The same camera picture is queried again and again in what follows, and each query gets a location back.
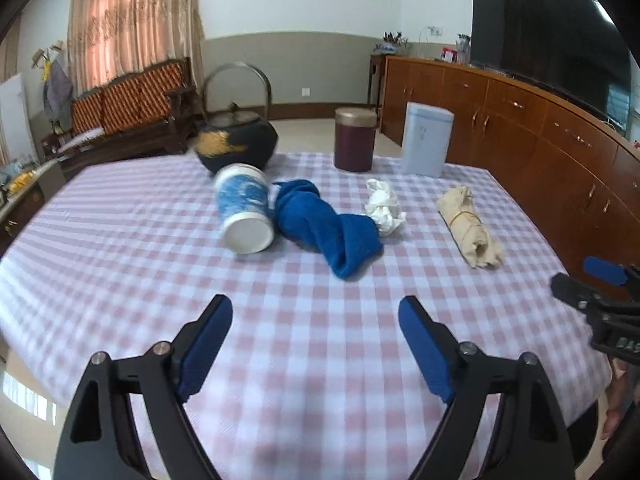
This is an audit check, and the black iron teapot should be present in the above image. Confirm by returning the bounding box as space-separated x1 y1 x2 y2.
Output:
194 61 279 177

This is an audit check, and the beige patterned curtain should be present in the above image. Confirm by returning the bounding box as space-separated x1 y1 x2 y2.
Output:
67 0 206 96

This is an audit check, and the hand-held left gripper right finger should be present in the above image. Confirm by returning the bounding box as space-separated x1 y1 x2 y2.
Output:
398 296 576 480

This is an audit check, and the white crumpled tissue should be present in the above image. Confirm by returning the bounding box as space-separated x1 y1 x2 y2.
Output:
365 178 407 236

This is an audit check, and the black television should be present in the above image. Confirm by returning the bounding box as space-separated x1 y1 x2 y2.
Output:
471 0 633 131

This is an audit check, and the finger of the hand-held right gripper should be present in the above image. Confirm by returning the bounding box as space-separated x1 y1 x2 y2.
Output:
550 273 608 313
583 256 640 291

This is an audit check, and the maroon round canister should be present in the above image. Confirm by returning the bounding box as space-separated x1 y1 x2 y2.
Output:
333 107 377 173

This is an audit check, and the white refrigerator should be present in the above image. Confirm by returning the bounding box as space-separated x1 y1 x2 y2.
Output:
0 74 38 163

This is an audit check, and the wooden sideboard cabinet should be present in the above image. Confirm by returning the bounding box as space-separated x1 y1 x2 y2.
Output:
369 54 640 281

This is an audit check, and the coat rack with hats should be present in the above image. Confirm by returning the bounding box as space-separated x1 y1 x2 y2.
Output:
31 40 75 133

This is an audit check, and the pink checkered tablecloth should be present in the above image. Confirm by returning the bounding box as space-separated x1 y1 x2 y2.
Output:
0 150 613 471

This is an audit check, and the rolled beige cloth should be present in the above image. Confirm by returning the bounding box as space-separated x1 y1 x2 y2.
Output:
436 186 505 270

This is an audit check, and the wooden sofa bench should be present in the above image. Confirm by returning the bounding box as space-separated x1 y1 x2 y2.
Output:
42 56 198 166

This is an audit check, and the blue patterned paper cup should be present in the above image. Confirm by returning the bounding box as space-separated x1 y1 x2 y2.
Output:
214 162 275 255

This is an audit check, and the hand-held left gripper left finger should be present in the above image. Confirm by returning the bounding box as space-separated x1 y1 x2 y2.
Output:
54 294 234 480

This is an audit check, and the blue towel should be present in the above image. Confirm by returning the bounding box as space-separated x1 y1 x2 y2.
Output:
272 178 385 281

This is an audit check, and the light blue tin box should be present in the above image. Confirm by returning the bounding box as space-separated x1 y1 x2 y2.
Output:
402 102 455 178

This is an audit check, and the yellow fruit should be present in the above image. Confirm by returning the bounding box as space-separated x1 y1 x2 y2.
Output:
7 170 38 193

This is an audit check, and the person's right hand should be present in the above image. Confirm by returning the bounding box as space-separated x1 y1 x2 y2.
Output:
602 365 632 441

